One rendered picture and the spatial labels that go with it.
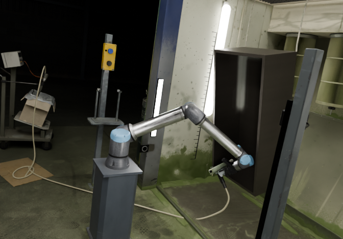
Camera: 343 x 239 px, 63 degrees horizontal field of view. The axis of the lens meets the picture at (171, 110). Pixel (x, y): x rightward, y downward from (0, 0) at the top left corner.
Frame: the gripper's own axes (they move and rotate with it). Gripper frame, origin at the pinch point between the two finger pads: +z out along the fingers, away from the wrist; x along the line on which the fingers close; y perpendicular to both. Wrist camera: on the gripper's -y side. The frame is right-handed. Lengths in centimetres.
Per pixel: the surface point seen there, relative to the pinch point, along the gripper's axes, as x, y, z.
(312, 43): 125, -82, -113
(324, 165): 96, 42, -65
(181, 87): 23, -96, 8
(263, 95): -20, -39, -77
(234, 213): 28, 46, 21
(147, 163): -3, -38, 75
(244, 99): 37, -52, -43
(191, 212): -4, 26, 45
